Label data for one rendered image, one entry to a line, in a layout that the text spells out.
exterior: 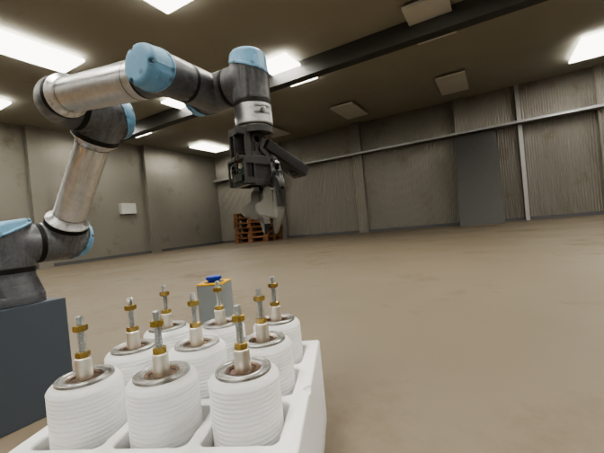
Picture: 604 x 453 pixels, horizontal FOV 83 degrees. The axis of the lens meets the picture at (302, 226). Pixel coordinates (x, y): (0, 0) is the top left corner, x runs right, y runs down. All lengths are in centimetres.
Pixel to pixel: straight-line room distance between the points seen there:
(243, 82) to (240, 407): 55
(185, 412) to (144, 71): 53
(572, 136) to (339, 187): 599
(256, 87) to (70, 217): 71
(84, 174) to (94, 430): 72
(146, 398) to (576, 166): 1020
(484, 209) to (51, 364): 908
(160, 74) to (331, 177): 1066
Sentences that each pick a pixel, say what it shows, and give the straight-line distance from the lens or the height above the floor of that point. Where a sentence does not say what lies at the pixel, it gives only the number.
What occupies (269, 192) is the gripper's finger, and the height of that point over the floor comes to 51.
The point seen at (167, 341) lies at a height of 23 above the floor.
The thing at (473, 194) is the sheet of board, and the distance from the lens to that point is 962.
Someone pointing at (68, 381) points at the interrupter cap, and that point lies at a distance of 62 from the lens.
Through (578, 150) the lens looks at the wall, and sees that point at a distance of 1042.
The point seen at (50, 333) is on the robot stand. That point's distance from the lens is 119.
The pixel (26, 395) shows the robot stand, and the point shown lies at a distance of 120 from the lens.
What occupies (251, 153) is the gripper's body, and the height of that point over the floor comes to 59.
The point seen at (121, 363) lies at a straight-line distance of 68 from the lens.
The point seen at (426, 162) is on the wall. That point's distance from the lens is 1042.
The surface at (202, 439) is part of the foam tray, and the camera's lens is 53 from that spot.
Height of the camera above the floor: 44
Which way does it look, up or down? level
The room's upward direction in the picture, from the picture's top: 6 degrees counter-clockwise
